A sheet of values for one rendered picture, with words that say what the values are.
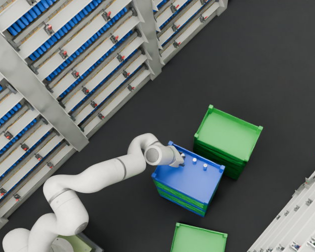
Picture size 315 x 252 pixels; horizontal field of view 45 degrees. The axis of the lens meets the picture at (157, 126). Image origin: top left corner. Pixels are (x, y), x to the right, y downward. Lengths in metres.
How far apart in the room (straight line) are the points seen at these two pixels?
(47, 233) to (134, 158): 0.42
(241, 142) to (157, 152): 0.64
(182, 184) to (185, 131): 0.66
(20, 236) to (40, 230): 0.21
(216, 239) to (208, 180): 0.54
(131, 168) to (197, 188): 0.54
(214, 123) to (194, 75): 0.66
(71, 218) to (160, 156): 0.44
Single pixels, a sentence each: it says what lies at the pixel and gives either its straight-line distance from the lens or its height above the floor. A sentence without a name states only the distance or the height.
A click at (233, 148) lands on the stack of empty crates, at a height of 0.40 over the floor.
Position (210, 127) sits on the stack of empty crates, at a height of 0.40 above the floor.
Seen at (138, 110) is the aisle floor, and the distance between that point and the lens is 2.56.
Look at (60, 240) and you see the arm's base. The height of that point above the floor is 0.37.
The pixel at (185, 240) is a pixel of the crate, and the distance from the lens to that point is 2.35.
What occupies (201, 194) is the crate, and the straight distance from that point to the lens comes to 1.89.
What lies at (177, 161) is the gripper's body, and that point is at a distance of 1.72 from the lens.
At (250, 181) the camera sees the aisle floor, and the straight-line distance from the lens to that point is 2.43.
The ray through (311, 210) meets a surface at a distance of 1.56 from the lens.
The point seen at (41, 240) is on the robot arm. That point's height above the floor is 0.89.
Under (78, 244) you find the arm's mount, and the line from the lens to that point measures 2.06.
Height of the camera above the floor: 2.35
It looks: 69 degrees down
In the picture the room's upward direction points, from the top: 13 degrees counter-clockwise
